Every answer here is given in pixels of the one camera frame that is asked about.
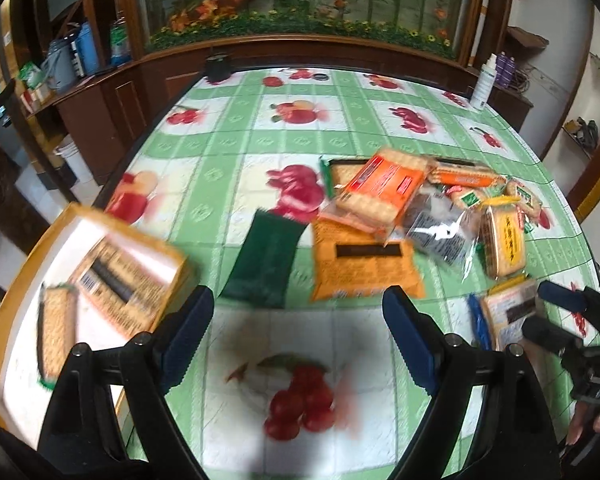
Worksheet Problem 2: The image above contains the long orange biscuit pack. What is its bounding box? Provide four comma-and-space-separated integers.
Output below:
427, 162, 505, 188

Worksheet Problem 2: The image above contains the white plastic bucket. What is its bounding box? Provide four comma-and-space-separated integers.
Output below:
54, 136, 93, 183

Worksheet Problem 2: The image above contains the white spray bottle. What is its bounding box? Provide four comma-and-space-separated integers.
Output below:
469, 53, 498, 110

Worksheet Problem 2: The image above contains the green fruit-print tablecloth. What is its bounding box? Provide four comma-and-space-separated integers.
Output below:
102, 67, 600, 479

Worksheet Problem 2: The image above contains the dark green snack packet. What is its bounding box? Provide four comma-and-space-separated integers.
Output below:
220, 209, 306, 309

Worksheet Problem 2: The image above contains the small green-label cookie pack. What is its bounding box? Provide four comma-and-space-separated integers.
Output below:
445, 185, 488, 210

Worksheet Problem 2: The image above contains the clear bag of dark snacks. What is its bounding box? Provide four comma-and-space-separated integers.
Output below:
400, 185, 480, 280

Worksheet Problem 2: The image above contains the yellow round cracker pack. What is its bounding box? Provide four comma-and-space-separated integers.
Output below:
480, 195, 526, 281

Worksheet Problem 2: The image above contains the black table clamp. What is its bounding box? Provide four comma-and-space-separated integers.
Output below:
204, 53, 233, 84

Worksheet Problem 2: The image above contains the green-edged cracker packet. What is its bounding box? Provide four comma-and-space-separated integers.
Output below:
36, 284, 79, 390

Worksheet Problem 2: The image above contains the grey kettle jug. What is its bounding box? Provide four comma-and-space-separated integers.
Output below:
42, 38, 78, 93

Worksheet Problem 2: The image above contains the orange cracker packet with barcode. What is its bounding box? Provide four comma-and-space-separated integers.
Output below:
69, 236, 196, 338

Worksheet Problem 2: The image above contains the cracker packet with blue edge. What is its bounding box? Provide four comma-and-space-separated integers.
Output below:
467, 275, 538, 351

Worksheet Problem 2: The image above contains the yellow-rimmed white storage box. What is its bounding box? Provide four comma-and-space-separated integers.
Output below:
0, 204, 196, 446

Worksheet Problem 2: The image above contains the orange cracker pack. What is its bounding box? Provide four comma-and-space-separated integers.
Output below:
335, 148, 437, 228

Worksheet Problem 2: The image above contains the orange bag with black label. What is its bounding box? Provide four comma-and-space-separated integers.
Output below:
311, 218, 426, 301

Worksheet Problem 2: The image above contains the blue thermos bottle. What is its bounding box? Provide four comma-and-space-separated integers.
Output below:
76, 22, 99, 76

